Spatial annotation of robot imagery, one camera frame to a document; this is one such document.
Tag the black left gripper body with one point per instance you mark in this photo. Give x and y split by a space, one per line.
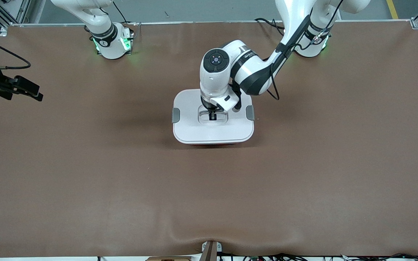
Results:
209 107

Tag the white box lid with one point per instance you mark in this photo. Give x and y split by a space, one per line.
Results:
194 132

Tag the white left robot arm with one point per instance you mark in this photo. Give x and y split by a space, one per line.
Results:
214 81

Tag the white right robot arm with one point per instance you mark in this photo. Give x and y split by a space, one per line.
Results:
103 40

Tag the grey lid latch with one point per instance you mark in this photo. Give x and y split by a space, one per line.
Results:
176 115
250 113

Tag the silver table edge strip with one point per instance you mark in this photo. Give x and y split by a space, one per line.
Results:
212 22

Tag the brown table mat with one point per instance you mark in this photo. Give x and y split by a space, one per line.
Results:
303 181

